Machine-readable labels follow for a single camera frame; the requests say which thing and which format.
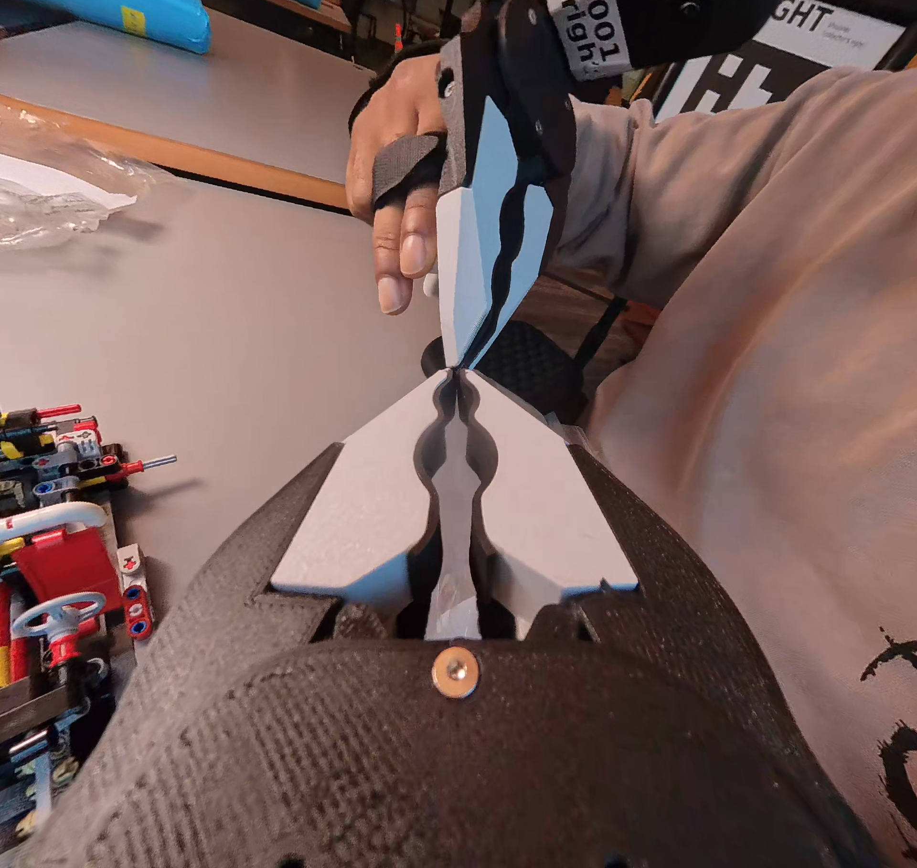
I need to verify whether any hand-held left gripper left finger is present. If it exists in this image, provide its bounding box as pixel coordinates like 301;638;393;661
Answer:
271;370;457;620

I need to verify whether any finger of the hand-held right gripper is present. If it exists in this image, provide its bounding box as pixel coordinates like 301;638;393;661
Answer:
458;182;561;371
434;95;522;369

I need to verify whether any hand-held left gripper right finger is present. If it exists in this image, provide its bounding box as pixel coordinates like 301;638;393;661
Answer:
458;370;640;636

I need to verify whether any red lego seat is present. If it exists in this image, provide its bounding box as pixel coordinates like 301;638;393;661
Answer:
11;528;123;614

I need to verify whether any lego car chassis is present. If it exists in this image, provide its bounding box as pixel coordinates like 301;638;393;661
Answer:
0;402;179;840

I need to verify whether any grey lego steering wheel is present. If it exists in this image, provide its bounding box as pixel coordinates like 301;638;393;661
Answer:
13;591;108;661

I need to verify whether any person's right hand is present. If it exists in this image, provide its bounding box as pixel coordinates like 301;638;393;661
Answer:
345;41;448;315

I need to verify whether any black and white sign board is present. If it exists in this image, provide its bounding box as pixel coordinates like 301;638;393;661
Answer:
652;0;911;124

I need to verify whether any black padded chair armrest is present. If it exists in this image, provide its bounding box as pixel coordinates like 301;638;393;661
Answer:
423;320;585;425

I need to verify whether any white labelled clear plastic bag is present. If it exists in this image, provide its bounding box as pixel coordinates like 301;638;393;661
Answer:
0;102;173;249

